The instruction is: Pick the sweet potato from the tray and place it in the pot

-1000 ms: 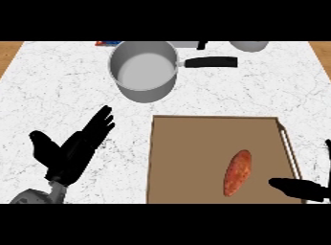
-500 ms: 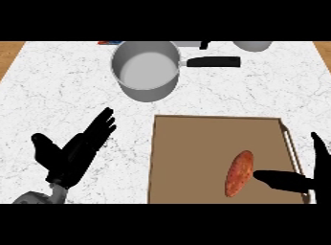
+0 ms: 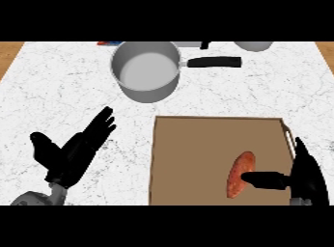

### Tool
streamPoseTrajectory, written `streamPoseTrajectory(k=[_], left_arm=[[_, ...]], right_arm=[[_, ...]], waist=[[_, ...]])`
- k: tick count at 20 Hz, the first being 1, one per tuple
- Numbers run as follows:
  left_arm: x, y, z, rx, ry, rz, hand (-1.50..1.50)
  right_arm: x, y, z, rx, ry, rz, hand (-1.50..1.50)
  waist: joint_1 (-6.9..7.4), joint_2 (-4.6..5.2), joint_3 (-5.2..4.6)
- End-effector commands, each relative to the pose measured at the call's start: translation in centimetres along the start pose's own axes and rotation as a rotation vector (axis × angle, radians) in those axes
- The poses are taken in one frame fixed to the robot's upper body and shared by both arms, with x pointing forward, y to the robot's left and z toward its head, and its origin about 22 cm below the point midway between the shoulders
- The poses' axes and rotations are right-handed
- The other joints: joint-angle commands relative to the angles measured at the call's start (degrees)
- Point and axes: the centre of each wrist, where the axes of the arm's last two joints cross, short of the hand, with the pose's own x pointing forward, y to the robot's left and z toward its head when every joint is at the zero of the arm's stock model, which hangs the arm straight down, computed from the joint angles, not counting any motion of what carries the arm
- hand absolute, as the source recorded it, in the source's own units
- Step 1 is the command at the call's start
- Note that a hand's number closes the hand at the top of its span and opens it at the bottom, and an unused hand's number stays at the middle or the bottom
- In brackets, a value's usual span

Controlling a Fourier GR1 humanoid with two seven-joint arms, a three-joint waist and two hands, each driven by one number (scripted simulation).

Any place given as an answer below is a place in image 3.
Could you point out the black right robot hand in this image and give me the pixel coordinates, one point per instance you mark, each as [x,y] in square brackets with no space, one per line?
[307,173]

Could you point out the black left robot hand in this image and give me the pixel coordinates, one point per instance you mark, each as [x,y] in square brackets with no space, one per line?
[77,151]

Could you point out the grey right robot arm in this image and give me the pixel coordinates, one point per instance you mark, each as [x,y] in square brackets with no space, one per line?
[300,202]

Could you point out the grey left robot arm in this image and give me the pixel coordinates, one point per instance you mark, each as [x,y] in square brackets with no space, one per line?
[38,197]

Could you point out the orange sweet potato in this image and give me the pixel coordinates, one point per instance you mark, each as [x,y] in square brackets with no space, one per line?
[239,172]

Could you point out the brown wooden tray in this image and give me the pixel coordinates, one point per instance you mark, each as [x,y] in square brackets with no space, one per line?
[213,160]

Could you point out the red and blue object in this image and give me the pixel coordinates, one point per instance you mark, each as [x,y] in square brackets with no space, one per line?
[108,42]

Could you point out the grey flat object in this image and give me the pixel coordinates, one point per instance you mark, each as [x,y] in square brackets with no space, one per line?
[187,44]

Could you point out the grey round bowl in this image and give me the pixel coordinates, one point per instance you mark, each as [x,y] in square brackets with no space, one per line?
[252,45]

